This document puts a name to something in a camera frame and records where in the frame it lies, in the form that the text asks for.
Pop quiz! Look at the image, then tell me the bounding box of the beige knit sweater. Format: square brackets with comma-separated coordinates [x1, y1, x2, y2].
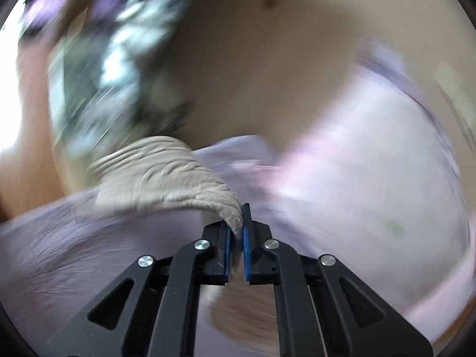
[91, 135, 279, 356]

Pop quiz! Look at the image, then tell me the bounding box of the lavender bed sheet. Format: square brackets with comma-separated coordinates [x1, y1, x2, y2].
[0, 134, 317, 357]

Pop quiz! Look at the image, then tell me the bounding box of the pink floral pillow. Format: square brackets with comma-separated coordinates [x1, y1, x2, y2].
[265, 42, 475, 342]

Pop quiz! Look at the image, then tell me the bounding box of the floral patterned curtain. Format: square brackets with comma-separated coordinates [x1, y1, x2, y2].
[21, 0, 195, 159]

